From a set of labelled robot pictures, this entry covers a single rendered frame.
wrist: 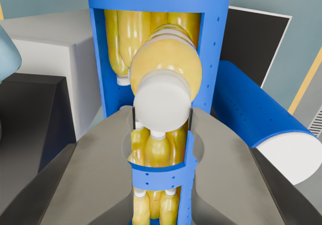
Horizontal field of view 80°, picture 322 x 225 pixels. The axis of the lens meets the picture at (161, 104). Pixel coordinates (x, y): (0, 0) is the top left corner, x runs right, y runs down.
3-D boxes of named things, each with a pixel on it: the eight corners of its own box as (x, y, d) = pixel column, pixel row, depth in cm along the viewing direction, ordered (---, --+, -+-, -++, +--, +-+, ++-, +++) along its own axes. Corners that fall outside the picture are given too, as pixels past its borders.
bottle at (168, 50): (159, 13, 29) (140, 29, 12) (200, 37, 30) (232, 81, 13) (140, 55, 32) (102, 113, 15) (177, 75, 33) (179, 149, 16)
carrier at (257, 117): (199, 94, 156) (234, 95, 156) (236, 186, 79) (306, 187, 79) (202, 59, 142) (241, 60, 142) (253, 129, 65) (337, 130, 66)
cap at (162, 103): (151, 62, 13) (148, 71, 12) (199, 88, 14) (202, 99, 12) (129, 106, 15) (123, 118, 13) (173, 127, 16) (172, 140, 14)
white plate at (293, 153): (238, 188, 78) (237, 186, 79) (307, 189, 78) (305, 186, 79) (255, 133, 64) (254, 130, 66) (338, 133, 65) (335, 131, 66)
